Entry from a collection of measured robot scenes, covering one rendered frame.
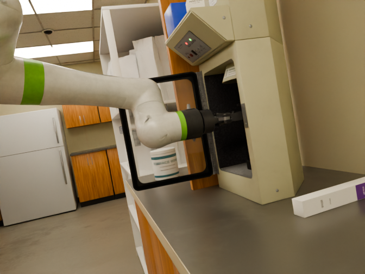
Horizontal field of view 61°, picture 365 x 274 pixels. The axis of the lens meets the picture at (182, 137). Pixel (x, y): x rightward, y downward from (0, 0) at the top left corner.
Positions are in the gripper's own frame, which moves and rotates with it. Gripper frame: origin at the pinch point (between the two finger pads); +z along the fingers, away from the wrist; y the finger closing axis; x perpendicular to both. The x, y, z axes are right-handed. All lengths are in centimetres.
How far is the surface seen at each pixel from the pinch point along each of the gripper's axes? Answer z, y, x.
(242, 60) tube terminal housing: -9.8, -13.4, -15.4
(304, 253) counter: -21, -44, 26
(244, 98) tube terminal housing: -10.9, -13.3, -4.7
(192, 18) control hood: -21.4, -10.0, -28.8
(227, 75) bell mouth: -8.4, -1.1, -13.4
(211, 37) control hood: -16.0, -9.2, -23.5
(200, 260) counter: -38, -33, 26
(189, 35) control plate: -19.1, -0.9, -26.8
